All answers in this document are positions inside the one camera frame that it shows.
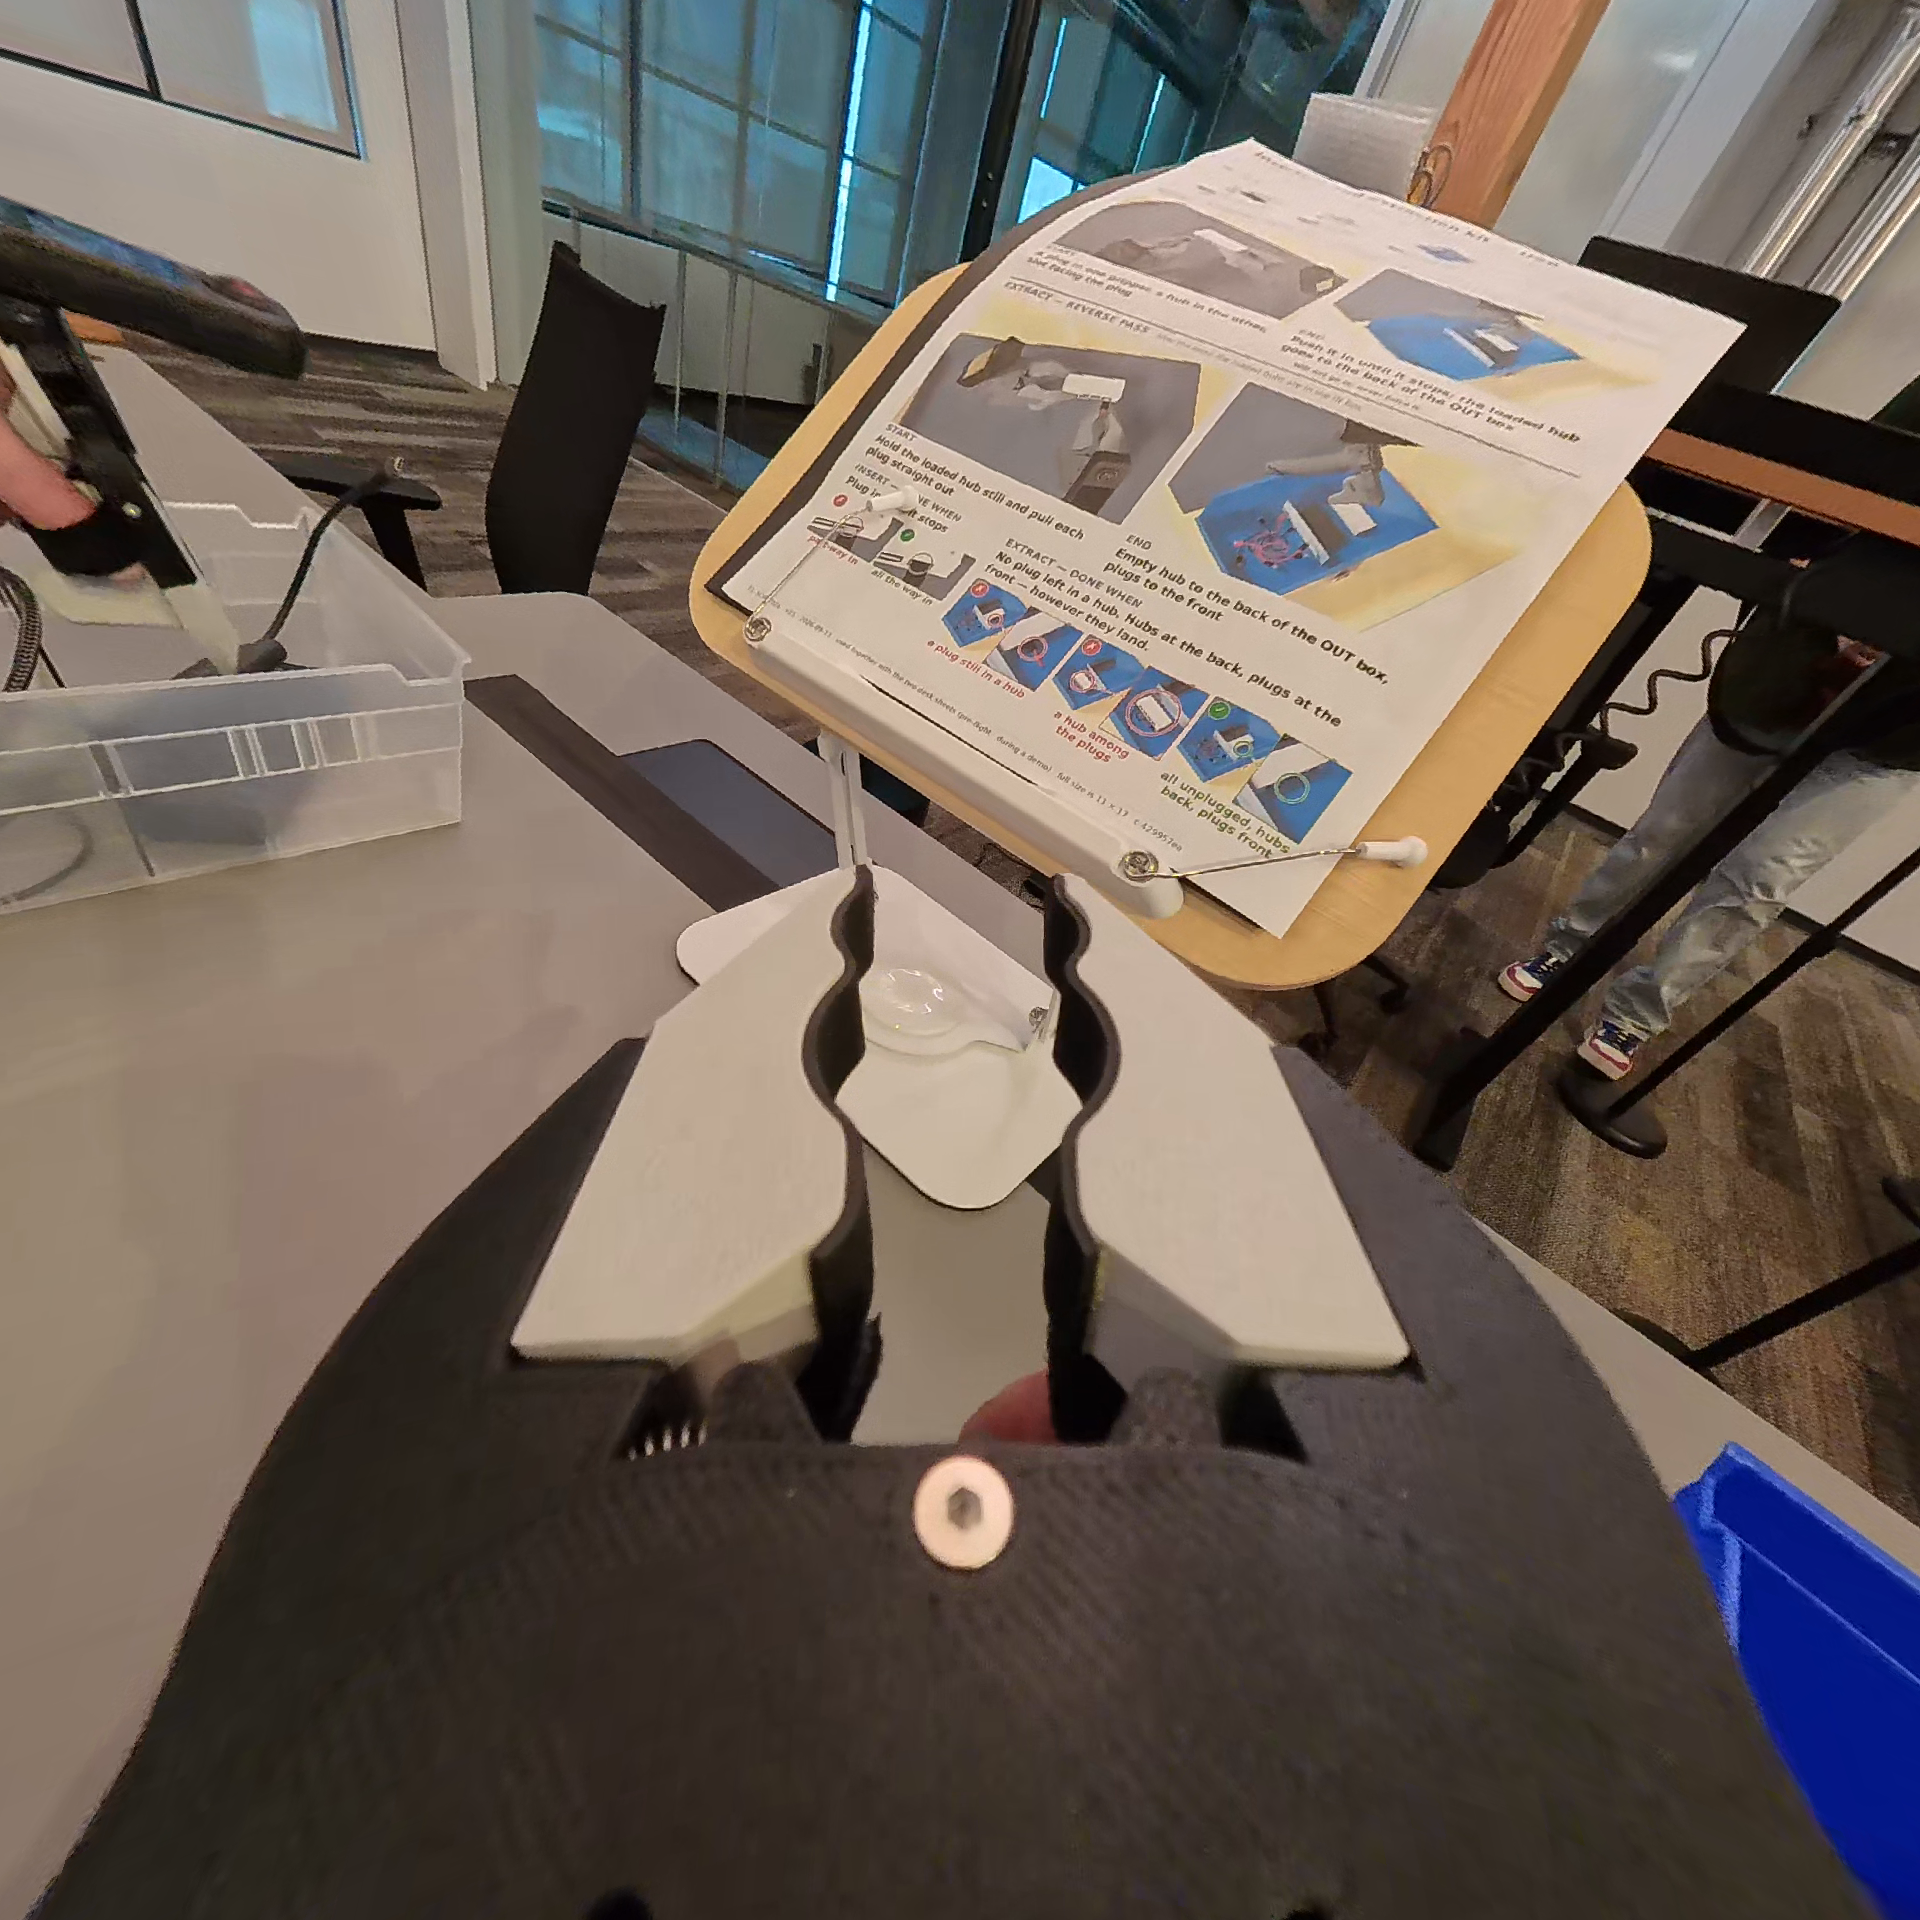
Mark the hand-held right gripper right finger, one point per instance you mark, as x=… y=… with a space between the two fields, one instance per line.
x=1232 y=1200

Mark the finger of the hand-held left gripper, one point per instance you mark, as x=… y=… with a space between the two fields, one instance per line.
x=181 y=616

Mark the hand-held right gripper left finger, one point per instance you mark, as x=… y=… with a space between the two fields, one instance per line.
x=690 y=1200

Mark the clear plastic storage bin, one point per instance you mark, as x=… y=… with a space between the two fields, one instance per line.
x=272 y=766

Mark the blue plastic bin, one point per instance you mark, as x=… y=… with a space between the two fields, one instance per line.
x=1829 y=1678

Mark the person's left hand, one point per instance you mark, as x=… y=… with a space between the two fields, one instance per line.
x=37 y=482

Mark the black office chair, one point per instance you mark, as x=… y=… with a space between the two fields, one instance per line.
x=573 y=422

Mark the long wooden workbench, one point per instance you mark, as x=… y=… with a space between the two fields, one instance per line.
x=1799 y=482

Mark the brown wooden post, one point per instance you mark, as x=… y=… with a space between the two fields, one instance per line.
x=1516 y=105

